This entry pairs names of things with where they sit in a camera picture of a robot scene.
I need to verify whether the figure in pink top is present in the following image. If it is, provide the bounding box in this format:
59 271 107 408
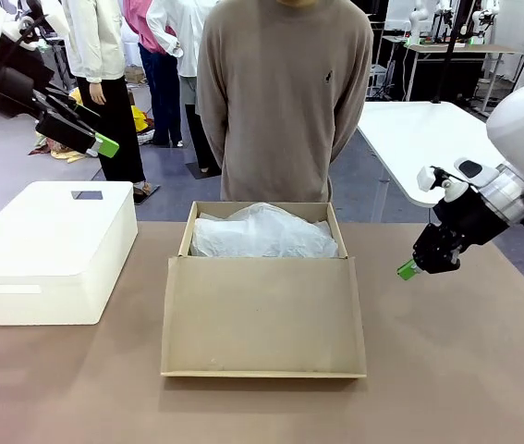
122 0 184 148

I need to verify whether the black pole stand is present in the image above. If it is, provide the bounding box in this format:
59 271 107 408
431 0 473 105

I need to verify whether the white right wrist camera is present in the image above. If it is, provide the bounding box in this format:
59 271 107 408
417 165 469 204

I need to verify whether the brown background table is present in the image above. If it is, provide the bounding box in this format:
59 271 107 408
381 35 524 110

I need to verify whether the small cardboard box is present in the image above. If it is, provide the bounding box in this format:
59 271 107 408
124 64 148 87

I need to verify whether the figure in white shirt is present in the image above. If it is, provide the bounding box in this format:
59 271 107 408
145 0 224 175

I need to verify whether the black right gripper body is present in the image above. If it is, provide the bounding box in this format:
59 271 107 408
411 186 510 260

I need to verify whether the white table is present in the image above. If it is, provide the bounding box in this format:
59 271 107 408
356 100 512 209

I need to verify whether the person in beige sweater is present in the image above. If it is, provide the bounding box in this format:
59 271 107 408
195 0 374 204

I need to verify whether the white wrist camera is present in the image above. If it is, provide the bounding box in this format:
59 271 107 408
417 165 469 204
5 18 43 53

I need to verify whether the white tissue paper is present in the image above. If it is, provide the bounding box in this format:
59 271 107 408
189 202 340 259

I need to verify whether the white plastic storage bin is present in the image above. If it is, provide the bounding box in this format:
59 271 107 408
0 179 139 327

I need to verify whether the figure in white jacket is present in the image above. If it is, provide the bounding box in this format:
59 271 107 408
61 0 161 205

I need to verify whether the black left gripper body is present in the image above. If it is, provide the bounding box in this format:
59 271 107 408
0 64 57 120

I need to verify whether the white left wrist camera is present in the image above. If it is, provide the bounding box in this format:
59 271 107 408
5 18 43 53

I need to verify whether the brown cardboard shoe box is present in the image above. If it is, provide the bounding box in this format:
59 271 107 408
159 200 368 379

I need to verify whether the yellow cloth pile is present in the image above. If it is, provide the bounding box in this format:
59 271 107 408
28 87 152 164

